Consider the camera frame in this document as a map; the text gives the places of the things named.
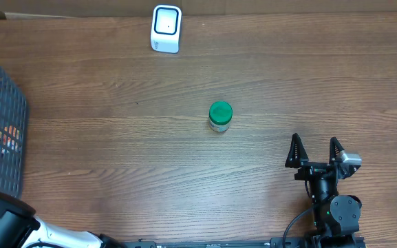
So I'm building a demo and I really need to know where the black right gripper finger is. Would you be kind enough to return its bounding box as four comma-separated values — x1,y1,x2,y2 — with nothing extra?
285,133,309,168
330,137,345,163

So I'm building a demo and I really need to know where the green lid jar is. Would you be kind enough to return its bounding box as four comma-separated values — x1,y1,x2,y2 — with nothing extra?
208,101,233,132

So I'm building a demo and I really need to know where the orange white small packet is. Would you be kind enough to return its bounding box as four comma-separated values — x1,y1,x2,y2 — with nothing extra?
0,125,21,156

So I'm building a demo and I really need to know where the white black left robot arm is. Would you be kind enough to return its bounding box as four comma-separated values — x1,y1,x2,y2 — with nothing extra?
0,192,124,248

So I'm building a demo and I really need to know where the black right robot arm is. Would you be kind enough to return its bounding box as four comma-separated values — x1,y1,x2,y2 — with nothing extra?
281,133,365,247

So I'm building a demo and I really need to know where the white barcode scanner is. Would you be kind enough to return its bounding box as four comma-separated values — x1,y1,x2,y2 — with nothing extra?
150,5,182,54

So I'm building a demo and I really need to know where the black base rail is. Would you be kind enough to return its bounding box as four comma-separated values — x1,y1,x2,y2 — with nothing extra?
122,237,367,248

